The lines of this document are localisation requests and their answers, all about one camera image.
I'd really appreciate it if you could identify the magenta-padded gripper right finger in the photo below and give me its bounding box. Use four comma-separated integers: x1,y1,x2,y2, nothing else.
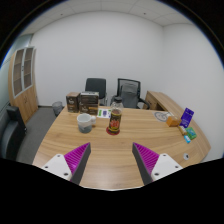
131,142,184,186

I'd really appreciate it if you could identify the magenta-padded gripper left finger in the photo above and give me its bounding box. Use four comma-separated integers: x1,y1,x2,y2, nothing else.
40,142,92,185

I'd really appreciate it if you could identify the clear drink bottle black cap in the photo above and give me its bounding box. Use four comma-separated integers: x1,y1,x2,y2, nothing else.
108,96,124,134

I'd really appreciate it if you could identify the white grey mug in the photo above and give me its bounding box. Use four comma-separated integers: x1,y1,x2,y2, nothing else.
76,112,97,134

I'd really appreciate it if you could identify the small tan box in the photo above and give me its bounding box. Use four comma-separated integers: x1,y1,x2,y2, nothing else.
178,125,188,136

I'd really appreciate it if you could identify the orange cardboard box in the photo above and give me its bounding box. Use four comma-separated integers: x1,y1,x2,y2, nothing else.
165,115,182,128

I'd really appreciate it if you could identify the green flat box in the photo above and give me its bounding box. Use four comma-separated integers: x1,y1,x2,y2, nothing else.
185,126,198,140

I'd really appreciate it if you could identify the white green purple leaflet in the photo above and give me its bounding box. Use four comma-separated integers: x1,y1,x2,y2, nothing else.
96,107,112,119

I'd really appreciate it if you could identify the grey waste bin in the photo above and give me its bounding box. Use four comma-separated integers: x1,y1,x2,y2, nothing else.
51,100,64,117

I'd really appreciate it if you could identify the large dark brown carton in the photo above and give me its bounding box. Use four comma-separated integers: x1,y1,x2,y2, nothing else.
78,91,100,116

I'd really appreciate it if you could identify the small dark brown carton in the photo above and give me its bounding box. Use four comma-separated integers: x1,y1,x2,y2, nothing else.
65,91,81,114

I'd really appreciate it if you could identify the purple packet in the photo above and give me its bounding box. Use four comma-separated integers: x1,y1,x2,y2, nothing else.
180,107,195,129

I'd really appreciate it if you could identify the wooden side desk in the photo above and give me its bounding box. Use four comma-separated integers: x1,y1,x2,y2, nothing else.
144,90,178,116

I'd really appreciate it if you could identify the grey mesh office chair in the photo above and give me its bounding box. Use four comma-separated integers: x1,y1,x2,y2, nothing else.
110,77,151,110

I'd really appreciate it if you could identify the black leather sofa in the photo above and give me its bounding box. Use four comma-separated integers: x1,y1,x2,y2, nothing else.
0,105,28,162

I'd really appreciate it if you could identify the black office chair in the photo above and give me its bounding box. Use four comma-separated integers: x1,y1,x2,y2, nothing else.
84,77,108,106

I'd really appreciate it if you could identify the wooden glass-door cabinet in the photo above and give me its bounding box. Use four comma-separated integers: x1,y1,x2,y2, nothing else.
7,46,39,124

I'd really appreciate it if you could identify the coiled cable white sheet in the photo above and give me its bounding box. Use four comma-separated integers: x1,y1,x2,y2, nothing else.
153,110,172,123

